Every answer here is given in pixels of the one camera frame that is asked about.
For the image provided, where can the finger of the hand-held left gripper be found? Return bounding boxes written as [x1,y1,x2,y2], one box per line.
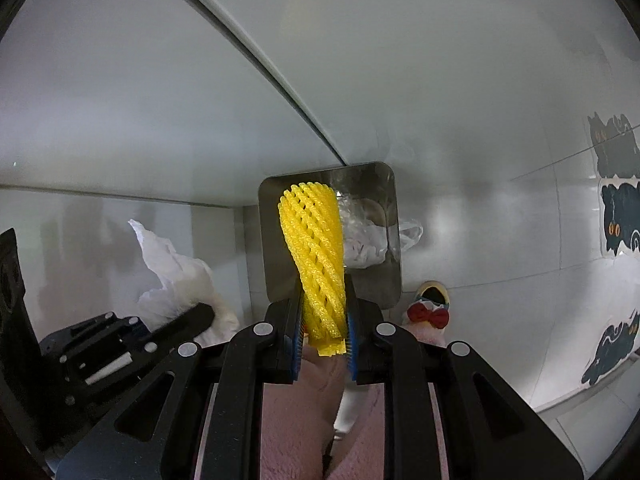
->
[149,302,217,352]

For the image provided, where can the stainless steel waste bin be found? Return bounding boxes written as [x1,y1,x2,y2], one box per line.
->
[258,161,403,311]

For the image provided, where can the clear plastic bag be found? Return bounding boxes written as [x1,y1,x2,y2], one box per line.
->
[337,195,424,269]

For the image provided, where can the pink fleece pants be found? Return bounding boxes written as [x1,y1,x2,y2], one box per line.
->
[197,330,449,480]

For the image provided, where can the plush slipper with red bow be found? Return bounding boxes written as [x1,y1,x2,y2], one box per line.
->
[402,280,451,347]

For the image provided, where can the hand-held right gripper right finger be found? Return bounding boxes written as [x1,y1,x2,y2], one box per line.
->
[345,276,584,480]

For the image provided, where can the white paper tissue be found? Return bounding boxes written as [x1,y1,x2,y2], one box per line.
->
[128,218,241,347]

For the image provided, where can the yellow foam fruit net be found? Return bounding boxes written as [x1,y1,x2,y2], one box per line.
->
[278,181,348,359]

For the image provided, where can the black cat floor sticker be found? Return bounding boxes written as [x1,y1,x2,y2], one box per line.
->
[600,178,640,259]
[581,310,640,387]

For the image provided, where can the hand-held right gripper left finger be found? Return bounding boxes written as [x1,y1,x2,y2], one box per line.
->
[55,294,306,480]

